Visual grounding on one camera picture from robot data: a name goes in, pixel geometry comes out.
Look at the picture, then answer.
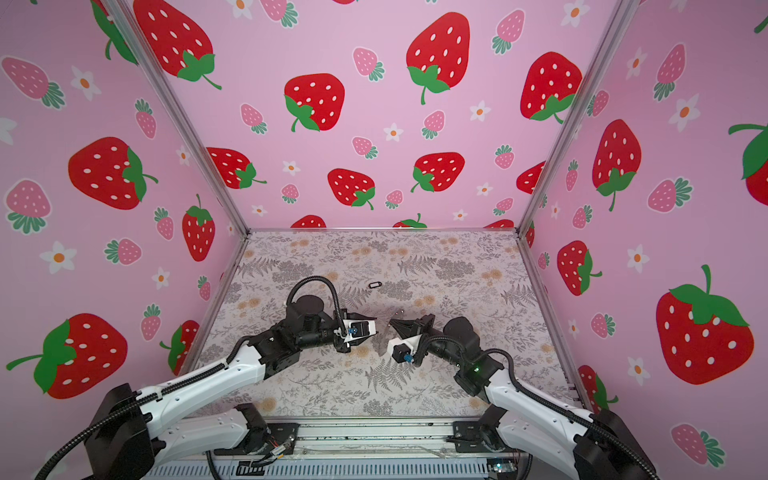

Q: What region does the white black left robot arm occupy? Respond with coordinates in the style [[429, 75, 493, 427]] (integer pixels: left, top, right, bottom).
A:
[[84, 295, 376, 479]]

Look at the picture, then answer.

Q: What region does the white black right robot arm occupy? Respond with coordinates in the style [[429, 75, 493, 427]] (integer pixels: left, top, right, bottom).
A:
[[389, 315, 658, 479]]

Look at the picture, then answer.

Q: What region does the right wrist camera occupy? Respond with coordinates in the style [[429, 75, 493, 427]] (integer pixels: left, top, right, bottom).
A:
[[387, 336, 420, 364]]

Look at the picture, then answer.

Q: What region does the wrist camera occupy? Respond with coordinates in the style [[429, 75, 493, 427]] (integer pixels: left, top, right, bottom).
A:
[[345, 320, 377, 346], [387, 336, 420, 364]]

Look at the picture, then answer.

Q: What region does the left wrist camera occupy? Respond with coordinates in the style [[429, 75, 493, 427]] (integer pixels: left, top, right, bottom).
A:
[[345, 320, 377, 346]]

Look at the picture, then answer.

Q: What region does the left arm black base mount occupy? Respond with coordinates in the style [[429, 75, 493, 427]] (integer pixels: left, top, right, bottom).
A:
[[213, 422, 300, 457]]

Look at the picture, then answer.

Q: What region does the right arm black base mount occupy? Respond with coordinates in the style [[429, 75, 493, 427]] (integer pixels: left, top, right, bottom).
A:
[[446, 420, 523, 454]]

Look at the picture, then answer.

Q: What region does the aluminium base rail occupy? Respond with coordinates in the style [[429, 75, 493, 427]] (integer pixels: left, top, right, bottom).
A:
[[147, 417, 564, 479]]

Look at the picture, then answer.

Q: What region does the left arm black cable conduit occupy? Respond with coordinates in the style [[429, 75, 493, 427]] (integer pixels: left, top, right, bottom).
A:
[[32, 274, 349, 480]]

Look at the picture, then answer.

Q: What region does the aluminium corner post right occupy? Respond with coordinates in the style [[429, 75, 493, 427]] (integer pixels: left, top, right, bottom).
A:
[[517, 0, 639, 239]]

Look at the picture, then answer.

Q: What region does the aluminium corner post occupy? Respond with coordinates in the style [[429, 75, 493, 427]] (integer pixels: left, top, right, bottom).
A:
[[105, 0, 250, 238], [517, 0, 639, 239]]

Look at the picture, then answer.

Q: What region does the aluminium corner post left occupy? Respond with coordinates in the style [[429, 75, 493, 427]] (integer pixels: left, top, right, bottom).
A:
[[105, 0, 250, 238]]

